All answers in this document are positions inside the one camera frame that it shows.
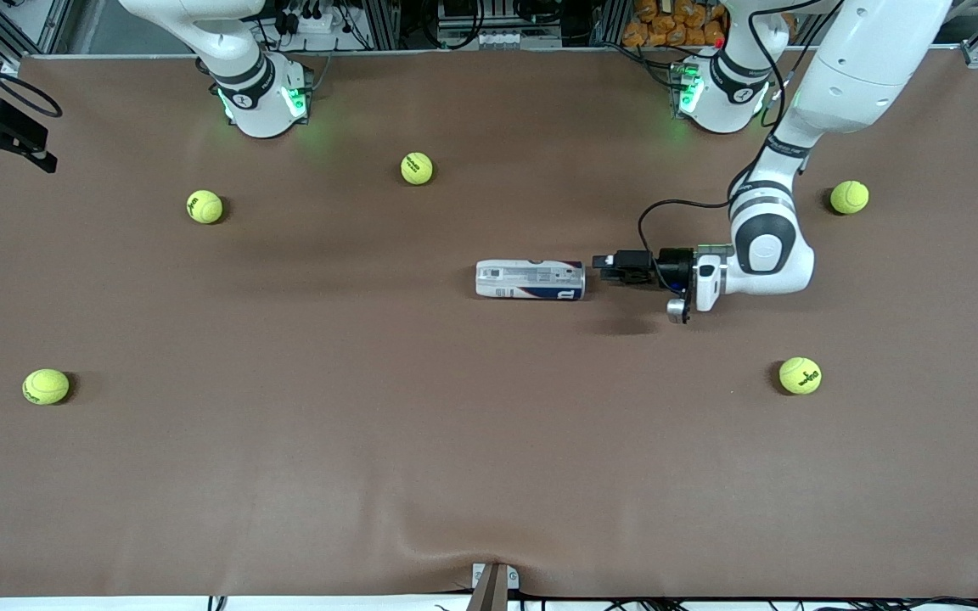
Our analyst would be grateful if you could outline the white power strip black plugs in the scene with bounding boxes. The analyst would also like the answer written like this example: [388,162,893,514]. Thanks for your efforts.
[273,0,350,36]

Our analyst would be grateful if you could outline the brown table mat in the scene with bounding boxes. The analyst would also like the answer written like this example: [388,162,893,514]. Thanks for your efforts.
[0,53,978,599]

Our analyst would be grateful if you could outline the orange fruit pile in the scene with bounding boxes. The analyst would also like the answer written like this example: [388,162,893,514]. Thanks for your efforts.
[622,0,728,48]

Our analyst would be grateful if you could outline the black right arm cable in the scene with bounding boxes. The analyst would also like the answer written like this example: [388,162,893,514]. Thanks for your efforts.
[0,25,63,120]

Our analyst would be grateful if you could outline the metal table clamp bracket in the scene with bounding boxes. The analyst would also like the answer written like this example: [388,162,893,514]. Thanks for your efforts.
[470,562,521,611]

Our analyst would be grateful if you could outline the yellow tennis ball Wilson print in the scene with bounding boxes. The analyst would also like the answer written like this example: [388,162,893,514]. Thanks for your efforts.
[186,189,224,225]

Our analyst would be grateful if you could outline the white blue tennis ball can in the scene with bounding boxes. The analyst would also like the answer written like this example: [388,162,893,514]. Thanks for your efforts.
[475,259,586,302]

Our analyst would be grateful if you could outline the yellow tennis ball Head print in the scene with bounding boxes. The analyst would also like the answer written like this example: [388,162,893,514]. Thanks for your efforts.
[400,151,435,186]

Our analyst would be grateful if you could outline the yellow tennis ball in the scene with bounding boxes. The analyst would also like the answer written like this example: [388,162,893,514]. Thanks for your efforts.
[22,367,70,406]
[778,356,823,395]
[829,180,870,216]

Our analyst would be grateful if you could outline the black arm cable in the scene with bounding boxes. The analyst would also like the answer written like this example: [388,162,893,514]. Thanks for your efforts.
[638,0,846,272]
[0,25,63,120]

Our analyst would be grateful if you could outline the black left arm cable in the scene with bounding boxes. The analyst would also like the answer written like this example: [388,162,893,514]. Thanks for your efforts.
[638,0,846,272]

